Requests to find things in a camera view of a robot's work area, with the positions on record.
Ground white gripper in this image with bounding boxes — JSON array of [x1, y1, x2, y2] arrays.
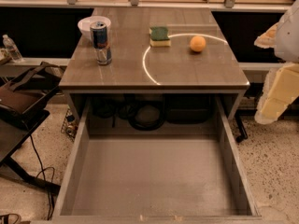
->
[[254, 7, 299, 124]]

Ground green and yellow sponge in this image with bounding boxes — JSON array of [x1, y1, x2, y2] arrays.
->
[[149, 26, 171, 47]]

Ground open grey top drawer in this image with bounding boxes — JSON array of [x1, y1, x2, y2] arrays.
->
[[52, 99, 261, 224]]

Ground orange ball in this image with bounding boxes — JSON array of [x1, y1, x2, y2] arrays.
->
[[190, 35, 206, 52]]

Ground blue silver drink can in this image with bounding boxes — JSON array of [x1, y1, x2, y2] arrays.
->
[[90, 21, 112, 65]]

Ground white bowl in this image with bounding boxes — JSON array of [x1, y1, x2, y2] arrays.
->
[[78, 16, 111, 40]]

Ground black folding chair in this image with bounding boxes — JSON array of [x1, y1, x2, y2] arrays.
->
[[0, 62, 64, 194]]

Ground clear plastic water bottle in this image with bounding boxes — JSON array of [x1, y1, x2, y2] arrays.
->
[[3, 35, 23, 63]]

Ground black coiled cables under desk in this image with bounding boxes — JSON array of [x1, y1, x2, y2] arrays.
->
[[92, 94, 167, 132]]

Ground black cable on floor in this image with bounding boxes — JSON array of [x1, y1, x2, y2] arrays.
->
[[29, 134, 56, 221]]

